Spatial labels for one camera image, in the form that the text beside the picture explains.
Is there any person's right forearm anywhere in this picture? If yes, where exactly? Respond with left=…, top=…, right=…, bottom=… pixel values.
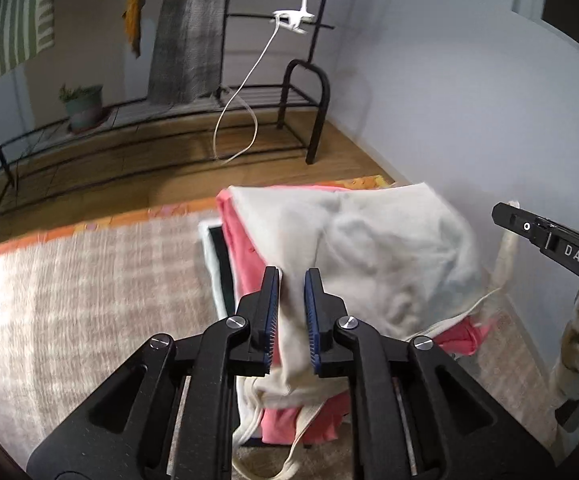
left=549, top=285, right=579, bottom=402

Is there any grey plaid coat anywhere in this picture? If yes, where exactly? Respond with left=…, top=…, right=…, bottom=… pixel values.
left=147, top=0, right=233, bottom=107

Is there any yellow garment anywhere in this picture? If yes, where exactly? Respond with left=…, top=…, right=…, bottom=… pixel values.
left=122, top=0, right=149, bottom=57

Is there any black metal clothes rack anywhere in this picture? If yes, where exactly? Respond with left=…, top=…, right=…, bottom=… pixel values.
left=0, top=0, right=336, bottom=233

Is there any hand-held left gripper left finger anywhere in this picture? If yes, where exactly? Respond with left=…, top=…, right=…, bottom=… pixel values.
left=27, top=266, right=281, bottom=480

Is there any beige plaid blanket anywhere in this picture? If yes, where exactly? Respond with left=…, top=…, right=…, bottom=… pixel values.
left=0, top=210, right=563, bottom=480

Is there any white tank top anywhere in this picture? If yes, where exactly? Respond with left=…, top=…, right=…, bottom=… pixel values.
left=230, top=182, right=521, bottom=480

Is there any black folded garment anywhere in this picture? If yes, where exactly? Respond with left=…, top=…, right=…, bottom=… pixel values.
left=208, top=225, right=238, bottom=310

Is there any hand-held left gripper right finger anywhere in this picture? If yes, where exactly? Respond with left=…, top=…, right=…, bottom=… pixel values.
left=304, top=267, right=556, bottom=480

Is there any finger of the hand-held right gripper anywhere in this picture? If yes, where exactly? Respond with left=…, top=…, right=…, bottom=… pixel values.
left=491, top=202, right=550, bottom=252

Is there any potted plant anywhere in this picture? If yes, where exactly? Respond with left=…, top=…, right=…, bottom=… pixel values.
left=58, top=83, right=105, bottom=134

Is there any white lamp cable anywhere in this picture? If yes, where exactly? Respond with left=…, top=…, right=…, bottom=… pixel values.
left=212, top=20, right=281, bottom=164

